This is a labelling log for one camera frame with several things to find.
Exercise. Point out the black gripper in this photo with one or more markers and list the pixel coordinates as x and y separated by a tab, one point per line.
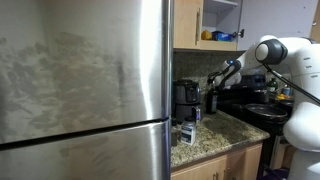
224	75

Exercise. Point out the dark green olive oil bottle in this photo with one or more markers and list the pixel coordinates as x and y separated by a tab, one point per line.
211	100

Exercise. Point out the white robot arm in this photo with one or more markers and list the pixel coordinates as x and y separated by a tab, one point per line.
303	100

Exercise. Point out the black electric stove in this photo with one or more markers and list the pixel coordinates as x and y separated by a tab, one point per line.
243	96

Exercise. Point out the black air fryer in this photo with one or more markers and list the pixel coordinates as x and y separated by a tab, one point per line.
185	96

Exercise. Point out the green glass bottle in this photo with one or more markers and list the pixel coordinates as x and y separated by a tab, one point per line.
272	86

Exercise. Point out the small purple white item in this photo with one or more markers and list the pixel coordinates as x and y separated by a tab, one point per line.
197	114

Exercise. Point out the yellow package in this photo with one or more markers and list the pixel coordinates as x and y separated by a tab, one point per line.
206	35

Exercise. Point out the black cooking pot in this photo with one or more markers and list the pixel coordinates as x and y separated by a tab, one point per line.
260	96

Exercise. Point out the small blue white box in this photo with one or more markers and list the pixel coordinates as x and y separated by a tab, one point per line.
188	131

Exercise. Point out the black frying pan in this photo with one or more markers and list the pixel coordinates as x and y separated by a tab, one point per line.
266	111

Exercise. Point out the light wooden upper cabinet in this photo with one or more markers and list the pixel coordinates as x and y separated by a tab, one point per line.
186	23

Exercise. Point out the light wooden cabinet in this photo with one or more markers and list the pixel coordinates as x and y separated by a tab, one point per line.
186	23
226	163

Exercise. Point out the yellow kitchen item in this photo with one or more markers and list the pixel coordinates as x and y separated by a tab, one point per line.
283	97

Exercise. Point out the blue cup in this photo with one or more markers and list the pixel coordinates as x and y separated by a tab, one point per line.
286	91

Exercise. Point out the light wooden lower cabinet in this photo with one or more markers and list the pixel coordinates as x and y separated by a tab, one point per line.
226	163

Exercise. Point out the stainless steel refrigerator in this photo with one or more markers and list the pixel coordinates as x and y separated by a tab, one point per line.
83	90

